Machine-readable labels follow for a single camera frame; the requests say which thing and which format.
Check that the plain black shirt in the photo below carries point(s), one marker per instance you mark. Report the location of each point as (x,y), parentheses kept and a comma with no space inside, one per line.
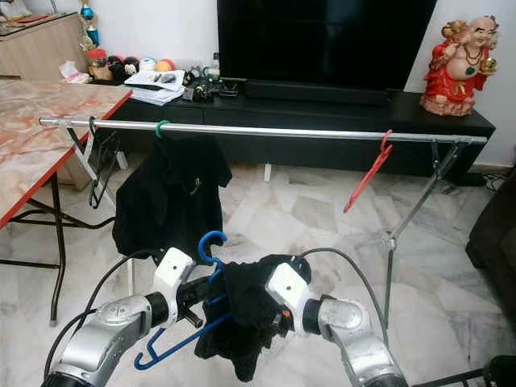
(246,314)

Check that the blue plastic hanger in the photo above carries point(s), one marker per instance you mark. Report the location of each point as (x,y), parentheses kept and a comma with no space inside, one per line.
(181,342)

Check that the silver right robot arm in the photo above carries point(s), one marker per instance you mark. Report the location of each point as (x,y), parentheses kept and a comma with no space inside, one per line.
(359,339)

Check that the black hanger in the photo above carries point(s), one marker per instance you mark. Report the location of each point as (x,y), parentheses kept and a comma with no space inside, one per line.
(101,165)

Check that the red plastic hanger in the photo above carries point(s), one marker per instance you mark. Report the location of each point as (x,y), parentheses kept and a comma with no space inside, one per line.
(366,176)

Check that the green hanger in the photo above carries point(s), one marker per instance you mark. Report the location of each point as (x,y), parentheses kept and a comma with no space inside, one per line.
(163,126)

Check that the black printed T-shirt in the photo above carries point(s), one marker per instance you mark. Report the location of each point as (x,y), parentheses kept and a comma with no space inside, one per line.
(169,210)

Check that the black TV cabinet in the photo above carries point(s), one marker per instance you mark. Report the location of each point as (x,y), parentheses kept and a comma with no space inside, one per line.
(314,155)

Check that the steel clothes rack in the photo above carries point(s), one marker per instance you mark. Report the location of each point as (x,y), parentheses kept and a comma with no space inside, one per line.
(290,130)

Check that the pile of black electronics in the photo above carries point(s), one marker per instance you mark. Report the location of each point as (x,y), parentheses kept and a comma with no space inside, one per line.
(205,87)

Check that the stack of white booklets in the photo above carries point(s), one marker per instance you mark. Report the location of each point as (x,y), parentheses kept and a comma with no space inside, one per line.
(157,85)

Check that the marble top folding table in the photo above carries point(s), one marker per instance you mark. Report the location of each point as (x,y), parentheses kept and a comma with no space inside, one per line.
(48,129)

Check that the black soundbar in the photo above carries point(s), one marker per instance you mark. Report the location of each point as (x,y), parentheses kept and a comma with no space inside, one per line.
(318,91)

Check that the orange ball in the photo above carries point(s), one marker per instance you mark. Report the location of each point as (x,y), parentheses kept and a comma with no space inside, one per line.
(165,64)

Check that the white blue ball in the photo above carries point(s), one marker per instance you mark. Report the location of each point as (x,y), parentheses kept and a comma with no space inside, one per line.
(147,64)

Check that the jar with red lid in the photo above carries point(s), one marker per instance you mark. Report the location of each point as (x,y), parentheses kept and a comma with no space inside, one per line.
(97,63)

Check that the pink white tissue pack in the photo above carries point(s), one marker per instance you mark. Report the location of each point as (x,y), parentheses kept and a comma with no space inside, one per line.
(74,72)

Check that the black flat television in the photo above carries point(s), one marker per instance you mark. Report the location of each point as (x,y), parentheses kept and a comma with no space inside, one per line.
(326,40)

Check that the blue gold trophy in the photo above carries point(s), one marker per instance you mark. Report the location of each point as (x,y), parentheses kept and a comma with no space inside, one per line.
(87,18)

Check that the red laughing Buddha statue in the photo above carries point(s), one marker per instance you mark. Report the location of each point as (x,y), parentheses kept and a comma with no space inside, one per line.
(463,68)

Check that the red tray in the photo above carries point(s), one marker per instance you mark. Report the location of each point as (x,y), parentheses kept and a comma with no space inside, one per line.
(37,15)

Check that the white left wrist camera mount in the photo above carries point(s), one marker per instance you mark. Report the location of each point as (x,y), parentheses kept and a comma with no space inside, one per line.
(176,270)

